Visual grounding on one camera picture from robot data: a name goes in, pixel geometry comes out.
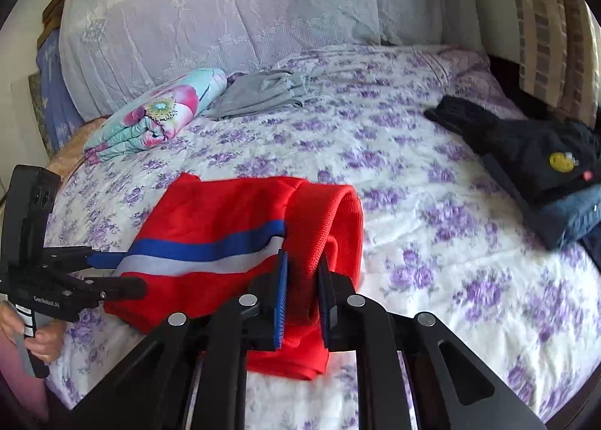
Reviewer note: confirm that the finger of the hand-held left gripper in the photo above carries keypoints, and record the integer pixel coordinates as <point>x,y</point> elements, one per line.
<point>117,288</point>
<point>70,255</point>

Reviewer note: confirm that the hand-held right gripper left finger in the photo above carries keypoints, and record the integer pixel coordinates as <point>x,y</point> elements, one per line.
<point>283,289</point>

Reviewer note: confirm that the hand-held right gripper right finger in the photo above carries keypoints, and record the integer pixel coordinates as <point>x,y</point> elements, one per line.
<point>324,308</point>

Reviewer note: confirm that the red pants with striped band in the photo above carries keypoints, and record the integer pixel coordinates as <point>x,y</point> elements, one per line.
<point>211,214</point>

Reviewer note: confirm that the person's left hand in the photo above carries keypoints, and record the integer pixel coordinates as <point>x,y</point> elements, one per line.
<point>47,341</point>

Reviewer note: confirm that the person's pink clothing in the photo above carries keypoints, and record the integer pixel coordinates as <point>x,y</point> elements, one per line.
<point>19,387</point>

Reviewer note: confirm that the blue pillow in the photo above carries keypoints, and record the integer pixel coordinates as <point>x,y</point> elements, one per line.
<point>51,96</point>

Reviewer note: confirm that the folded floral blanket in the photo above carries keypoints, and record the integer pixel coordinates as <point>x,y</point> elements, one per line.
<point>155,115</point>

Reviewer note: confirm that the purple floral bed sheet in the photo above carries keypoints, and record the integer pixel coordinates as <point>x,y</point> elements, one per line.
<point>422,176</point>

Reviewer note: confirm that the grey garment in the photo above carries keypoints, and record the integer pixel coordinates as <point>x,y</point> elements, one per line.
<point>258,92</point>

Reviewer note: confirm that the wooden bed headboard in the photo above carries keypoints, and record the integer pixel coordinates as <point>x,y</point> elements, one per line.
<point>54,12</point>

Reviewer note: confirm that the black garment with yellow patch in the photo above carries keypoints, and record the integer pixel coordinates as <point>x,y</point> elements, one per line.
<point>516,143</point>

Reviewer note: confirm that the blue jeans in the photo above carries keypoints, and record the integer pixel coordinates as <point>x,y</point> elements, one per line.
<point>573,214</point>

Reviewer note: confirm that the lavender embroidered bolster cover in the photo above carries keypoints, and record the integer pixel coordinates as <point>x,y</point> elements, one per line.
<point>258,3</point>

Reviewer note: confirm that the striped beige curtain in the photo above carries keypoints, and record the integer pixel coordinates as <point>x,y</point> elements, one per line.
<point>544,35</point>

